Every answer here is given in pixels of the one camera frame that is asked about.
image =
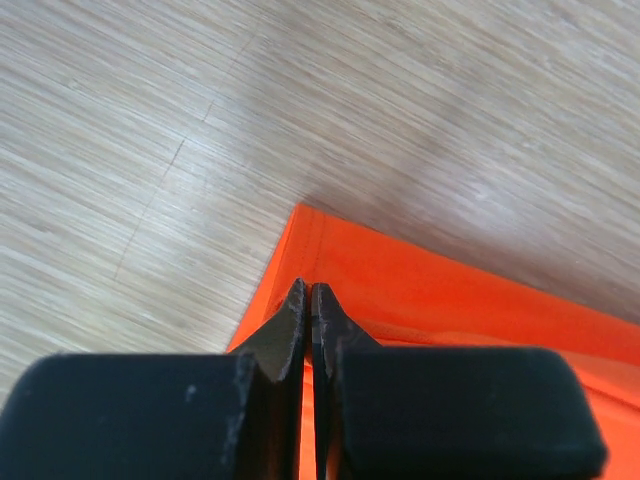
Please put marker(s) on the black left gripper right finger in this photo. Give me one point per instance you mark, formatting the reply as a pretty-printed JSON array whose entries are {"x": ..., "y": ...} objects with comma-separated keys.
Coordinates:
[{"x": 385, "y": 412}]

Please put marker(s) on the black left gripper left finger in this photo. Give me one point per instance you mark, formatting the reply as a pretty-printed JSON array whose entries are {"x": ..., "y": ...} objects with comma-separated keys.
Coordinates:
[{"x": 163, "y": 416}]

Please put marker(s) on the orange t shirt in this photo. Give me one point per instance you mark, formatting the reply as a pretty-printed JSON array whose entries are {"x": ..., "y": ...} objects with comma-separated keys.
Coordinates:
[{"x": 403, "y": 295}]

